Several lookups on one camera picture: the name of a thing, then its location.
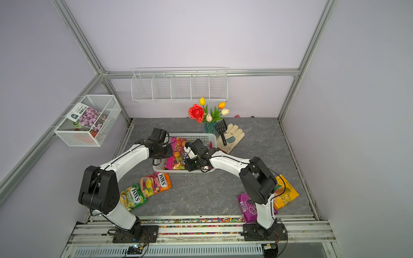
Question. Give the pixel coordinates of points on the aluminium front rail frame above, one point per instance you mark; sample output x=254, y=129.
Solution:
x=204, y=236

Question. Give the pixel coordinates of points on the orange Fox's candy bag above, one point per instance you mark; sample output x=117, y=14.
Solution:
x=154, y=183

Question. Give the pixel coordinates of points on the white plastic perforated basket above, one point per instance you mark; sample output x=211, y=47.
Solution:
x=207, y=139

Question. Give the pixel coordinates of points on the flower seed packet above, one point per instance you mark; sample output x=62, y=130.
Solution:
x=83, y=116

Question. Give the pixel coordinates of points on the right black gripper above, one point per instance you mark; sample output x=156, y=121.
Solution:
x=189, y=165

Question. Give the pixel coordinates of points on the yellow orange candy bag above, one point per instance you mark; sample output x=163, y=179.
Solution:
x=284, y=193

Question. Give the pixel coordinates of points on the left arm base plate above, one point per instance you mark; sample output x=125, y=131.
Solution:
x=138, y=234

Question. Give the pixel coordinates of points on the beige work glove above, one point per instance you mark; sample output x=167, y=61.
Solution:
x=233, y=135

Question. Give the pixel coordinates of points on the artificial flower bouquet in vase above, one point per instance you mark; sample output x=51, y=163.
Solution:
x=208, y=116

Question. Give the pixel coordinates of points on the white wire side basket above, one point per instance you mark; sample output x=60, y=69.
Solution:
x=74, y=137

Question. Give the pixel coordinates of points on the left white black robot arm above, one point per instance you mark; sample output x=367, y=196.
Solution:
x=99, y=189

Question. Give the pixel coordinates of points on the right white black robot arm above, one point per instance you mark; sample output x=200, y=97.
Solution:
x=258, y=180

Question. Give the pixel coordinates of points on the green Fox's candy bag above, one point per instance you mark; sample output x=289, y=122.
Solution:
x=132, y=197

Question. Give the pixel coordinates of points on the white wire wall shelf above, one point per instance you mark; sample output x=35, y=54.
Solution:
x=179, y=84

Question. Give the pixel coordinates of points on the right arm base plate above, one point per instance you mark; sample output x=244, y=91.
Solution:
x=255, y=232

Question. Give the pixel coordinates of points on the pink fruit ball candy bag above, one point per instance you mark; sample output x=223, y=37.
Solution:
x=176, y=161

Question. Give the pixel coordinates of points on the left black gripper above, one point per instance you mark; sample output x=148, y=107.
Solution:
x=169, y=152

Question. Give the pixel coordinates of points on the purple candy bag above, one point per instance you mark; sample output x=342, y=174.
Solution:
x=253, y=212

